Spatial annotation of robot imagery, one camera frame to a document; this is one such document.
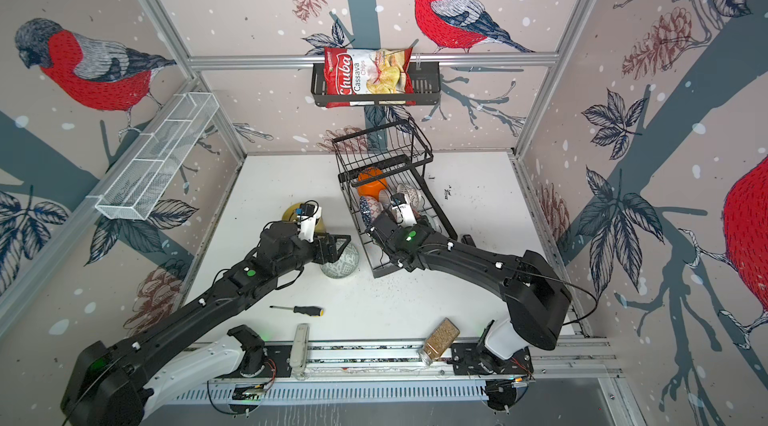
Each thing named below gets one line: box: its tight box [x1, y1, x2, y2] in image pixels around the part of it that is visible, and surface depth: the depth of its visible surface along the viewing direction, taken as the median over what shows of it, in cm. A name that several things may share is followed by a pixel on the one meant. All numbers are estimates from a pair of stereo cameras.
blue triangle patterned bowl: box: [359, 195, 384, 228], surface depth 100 cm
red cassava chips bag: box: [324, 46, 416, 108], surface depth 90 cm
